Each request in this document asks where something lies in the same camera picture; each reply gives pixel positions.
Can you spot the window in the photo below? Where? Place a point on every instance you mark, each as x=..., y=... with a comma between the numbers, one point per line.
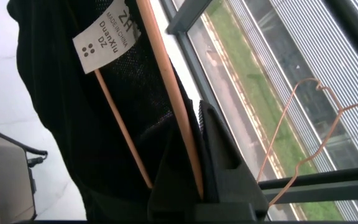
x=259, y=77

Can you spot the pink clothes hanger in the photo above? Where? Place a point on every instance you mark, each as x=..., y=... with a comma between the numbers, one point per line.
x=328, y=137
x=166, y=71

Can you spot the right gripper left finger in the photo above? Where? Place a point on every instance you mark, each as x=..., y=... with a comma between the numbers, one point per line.
x=176, y=186

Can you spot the black clothes rack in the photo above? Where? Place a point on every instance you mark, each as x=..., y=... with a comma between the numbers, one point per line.
x=322, y=177

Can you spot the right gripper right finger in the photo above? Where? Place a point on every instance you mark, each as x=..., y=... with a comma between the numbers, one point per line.
x=232, y=174

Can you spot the black t-shirt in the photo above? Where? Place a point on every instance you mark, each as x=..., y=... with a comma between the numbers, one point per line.
x=73, y=124

